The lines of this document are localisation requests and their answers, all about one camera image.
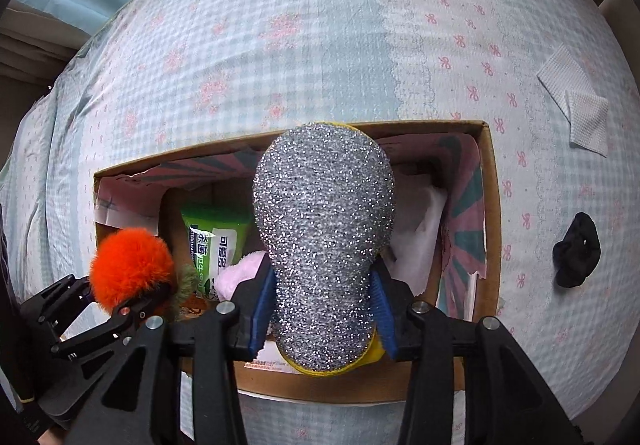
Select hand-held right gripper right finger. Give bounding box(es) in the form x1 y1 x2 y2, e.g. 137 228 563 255
370 260 583 445

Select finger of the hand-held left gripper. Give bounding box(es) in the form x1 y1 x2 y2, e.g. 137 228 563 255
17 274 95 342
50 291 174 362

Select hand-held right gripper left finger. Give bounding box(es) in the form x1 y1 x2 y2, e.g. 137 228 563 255
100 266 279 445

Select orange fluffy pom-pom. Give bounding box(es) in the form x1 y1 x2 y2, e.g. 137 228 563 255
89 227 201 317

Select white plastic bag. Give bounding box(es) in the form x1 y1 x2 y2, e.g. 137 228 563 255
387 177 449 297

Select silver glitter scouring sponge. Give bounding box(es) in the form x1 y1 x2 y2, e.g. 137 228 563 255
252 121 397 379

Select cardboard box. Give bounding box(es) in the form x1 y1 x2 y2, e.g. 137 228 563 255
93 120 503 404

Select black scrunchie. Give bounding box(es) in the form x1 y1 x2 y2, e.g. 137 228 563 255
552 213 601 289

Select grey-brown curtain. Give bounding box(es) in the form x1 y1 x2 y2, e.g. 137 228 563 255
0 6 95 92

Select white folded cloth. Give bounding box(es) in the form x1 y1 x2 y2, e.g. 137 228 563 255
537 47 599 122
565 91 610 157

